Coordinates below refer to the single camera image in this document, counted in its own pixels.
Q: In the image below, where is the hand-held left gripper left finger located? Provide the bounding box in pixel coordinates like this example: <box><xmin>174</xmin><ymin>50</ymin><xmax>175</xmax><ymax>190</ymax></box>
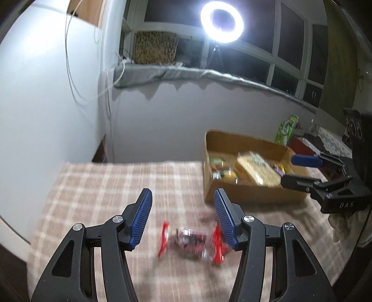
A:
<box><xmin>29</xmin><ymin>188</ymin><xmax>153</xmax><ymax>302</ymax></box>

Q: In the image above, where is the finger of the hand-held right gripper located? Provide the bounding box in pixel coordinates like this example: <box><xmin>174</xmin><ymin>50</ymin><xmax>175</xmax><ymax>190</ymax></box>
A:
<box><xmin>281</xmin><ymin>174</ymin><xmax>347</xmax><ymax>201</ymax></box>
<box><xmin>291</xmin><ymin>153</ymin><xmax>349</xmax><ymax>172</ymax></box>

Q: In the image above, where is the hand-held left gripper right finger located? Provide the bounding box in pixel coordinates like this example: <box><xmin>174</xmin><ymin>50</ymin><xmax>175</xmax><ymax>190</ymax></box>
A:
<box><xmin>213</xmin><ymin>188</ymin><xmax>338</xmax><ymax>302</ymax></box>

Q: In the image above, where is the cardboard box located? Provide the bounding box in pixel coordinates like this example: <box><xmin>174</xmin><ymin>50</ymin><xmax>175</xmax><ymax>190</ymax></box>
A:
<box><xmin>203</xmin><ymin>131</ymin><xmax>310</xmax><ymax>205</ymax></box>

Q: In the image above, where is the clear red-edged snack packet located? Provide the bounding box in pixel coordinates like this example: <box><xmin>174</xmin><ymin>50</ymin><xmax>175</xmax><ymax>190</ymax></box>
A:
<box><xmin>157</xmin><ymin>219</ymin><xmax>230</xmax><ymax>264</ymax></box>

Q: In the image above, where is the bread loaf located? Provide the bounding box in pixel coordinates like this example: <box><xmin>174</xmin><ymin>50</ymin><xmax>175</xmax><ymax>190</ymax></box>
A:
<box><xmin>234</xmin><ymin>152</ymin><xmax>281</xmax><ymax>187</ymax></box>

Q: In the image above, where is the person's right hand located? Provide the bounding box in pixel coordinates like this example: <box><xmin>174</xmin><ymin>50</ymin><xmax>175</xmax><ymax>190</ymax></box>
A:
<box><xmin>328</xmin><ymin>213</ymin><xmax>361</xmax><ymax>245</ymax></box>

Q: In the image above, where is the red box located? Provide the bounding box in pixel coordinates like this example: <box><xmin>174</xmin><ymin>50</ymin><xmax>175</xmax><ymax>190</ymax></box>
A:
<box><xmin>288</xmin><ymin>136</ymin><xmax>320</xmax><ymax>156</ymax></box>

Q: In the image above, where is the black object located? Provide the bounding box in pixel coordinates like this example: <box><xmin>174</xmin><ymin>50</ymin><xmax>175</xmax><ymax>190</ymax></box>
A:
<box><xmin>304</xmin><ymin>133</ymin><xmax>329</xmax><ymax>153</ymax></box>

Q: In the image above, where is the green tissue pack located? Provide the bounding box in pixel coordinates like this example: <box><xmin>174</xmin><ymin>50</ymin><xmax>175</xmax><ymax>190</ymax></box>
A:
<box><xmin>275</xmin><ymin>115</ymin><xmax>300</xmax><ymax>146</ymax></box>

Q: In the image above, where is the white lace cloth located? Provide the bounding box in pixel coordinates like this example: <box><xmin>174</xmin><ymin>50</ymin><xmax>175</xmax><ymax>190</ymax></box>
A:
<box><xmin>311</xmin><ymin>124</ymin><xmax>354</xmax><ymax>159</ymax></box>

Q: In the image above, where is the pink plaid blanket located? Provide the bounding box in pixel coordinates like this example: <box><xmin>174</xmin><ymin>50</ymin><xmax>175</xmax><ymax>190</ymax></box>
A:
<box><xmin>27</xmin><ymin>161</ymin><xmax>349</xmax><ymax>302</ymax></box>

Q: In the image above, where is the olive curtain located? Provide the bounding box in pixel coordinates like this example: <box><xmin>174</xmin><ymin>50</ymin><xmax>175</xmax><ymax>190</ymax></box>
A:
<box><xmin>318</xmin><ymin>0</ymin><xmax>359</xmax><ymax>123</ymax></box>

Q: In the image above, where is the black tripod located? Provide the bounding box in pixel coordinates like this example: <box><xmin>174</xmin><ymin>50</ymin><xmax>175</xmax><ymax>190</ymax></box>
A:
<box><xmin>207</xmin><ymin>43</ymin><xmax>224</xmax><ymax>70</ymax></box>

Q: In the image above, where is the grey windowsill cloth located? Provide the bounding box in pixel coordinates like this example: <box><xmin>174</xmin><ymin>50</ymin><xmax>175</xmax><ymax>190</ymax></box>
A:
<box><xmin>113</xmin><ymin>63</ymin><xmax>319</xmax><ymax>112</ymax></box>

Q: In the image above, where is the leopard print cushion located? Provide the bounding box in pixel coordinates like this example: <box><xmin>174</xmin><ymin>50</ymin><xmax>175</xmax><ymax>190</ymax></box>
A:
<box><xmin>134</xmin><ymin>30</ymin><xmax>179</xmax><ymax>65</ymax></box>

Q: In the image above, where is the white cable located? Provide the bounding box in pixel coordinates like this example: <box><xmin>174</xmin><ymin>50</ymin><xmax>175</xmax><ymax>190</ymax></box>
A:
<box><xmin>64</xmin><ymin>0</ymin><xmax>125</xmax><ymax>103</ymax></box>

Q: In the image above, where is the ring light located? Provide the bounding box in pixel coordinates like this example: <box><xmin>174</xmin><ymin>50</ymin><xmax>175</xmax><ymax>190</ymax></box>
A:
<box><xmin>200</xmin><ymin>1</ymin><xmax>245</xmax><ymax>44</ymax></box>

